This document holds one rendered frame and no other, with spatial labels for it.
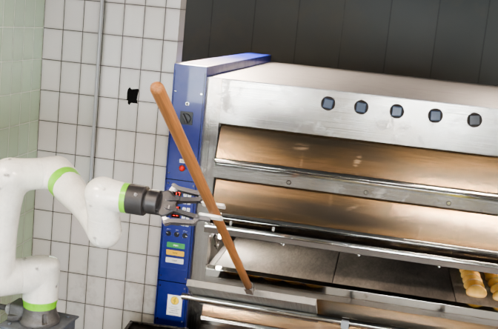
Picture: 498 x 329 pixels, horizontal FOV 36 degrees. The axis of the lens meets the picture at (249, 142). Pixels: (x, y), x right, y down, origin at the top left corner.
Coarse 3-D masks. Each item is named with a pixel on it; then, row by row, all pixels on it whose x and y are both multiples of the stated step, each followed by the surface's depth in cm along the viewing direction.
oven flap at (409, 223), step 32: (224, 192) 369; (256, 192) 367; (288, 192) 365; (320, 192) 363; (288, 224) 360; (320, 224) 360; (352, 224) 358; (384, 224) 356; (416, 224) 354; (448, 224) 352; (480, 224) 350
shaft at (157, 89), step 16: (160, 96) 160; (176, 128) 174; (176, 144) 183; (192, 160) 192; (192, 176) 201; (208, 192) 213; (208, 208) 223; (224, 224) 240; (224, 240) 252; (240, 272) 288
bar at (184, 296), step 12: (192, 300) 338; (204, 300) 337; (216, 300) 336; (228, 300) 336; (264, 312) 334; (276, 312) 332; (288, 312) 331; (300, 312) 331; (348, 324) 326; (360, 324) 326; (372, 324) 326
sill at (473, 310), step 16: (208, 272) 375; (224, 272) 373; (256, 272) 375; (304, 288) 367; (320, 288) 366; (336, 288) 364; (352, 288) 365; (400, 304) 360; (416, 304) 359; (432, 304) 357; (448, 304) 357; (464, 304) 359
